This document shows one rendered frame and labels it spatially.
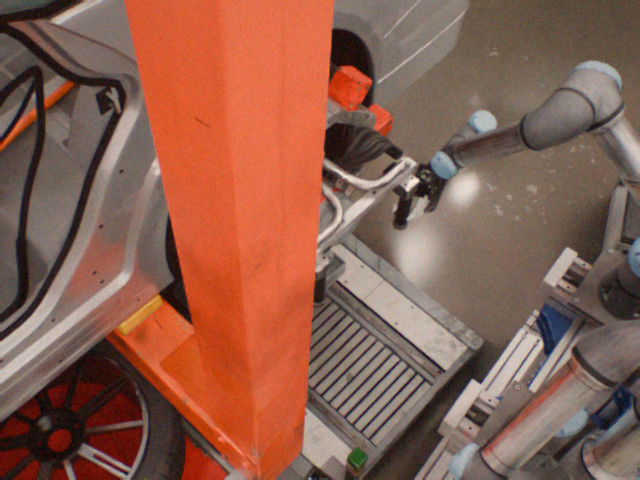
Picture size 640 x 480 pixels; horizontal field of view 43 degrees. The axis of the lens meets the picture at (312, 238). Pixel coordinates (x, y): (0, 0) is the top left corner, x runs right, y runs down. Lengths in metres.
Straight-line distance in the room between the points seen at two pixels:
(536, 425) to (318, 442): 1.29
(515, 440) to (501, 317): 1.55
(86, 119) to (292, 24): 1.24
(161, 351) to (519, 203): 1.72
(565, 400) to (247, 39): 0.94
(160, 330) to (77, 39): 0.96
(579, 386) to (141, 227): 1.02
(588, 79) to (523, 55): 1.90
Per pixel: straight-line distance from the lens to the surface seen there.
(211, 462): 2.51
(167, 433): 2.30
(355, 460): 2.10
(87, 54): 1.53
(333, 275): 2.89
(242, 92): 0.85
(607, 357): 1.47
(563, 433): 1.80
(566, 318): 2.34
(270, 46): 0.84
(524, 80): 3.80
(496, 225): 3.28
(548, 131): 1.96
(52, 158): 2.14
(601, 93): 2.02
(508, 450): 1.57
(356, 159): 2.10
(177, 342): 2.20
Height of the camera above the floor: 2.67
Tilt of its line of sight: 58 degrees down
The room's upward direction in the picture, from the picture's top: 3 degrees clockwise
